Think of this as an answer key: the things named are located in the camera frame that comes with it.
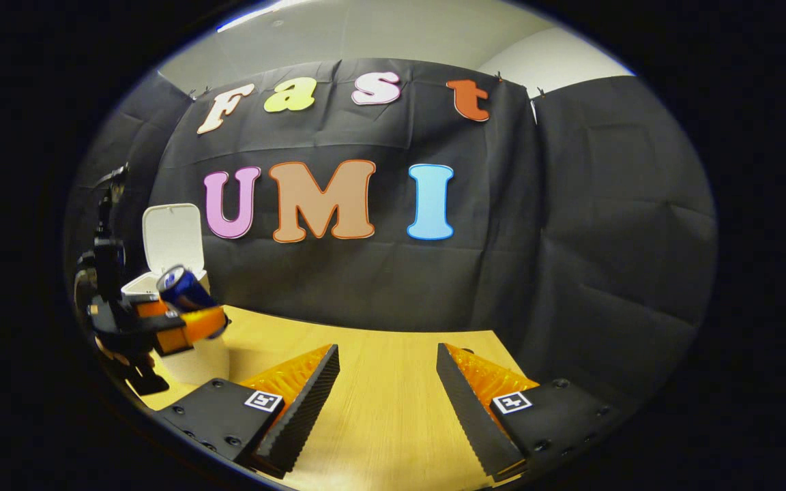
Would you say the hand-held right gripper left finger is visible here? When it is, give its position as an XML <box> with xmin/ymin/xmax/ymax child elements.
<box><xmin>154</xmin><ymin>343</ymin><xmax>341</xmax><ymax>479</ymax></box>

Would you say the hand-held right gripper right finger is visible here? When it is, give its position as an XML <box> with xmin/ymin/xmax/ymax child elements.
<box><xmin>435</xmin><ymin>342</ymin><xmax>634</xmax><ymax>483</ymax></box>

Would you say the blue pop can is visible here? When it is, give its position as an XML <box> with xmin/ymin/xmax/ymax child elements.
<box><xmin>156</xmin><ymin>265</ymin><xmax>218</xmax><ymax>315</ymax></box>

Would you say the white desktop garbage bin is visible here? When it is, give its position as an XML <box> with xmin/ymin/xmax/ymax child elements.
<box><xmin>120</xmin><ymin>203</ymin><xmax>231</xmax><ymax>387</ymax></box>

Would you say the wooden desktop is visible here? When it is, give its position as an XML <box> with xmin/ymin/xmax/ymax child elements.
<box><xmin>135</xmin><ymin>305</ymin><xmax>545</xmax><ymax>491</ymax></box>

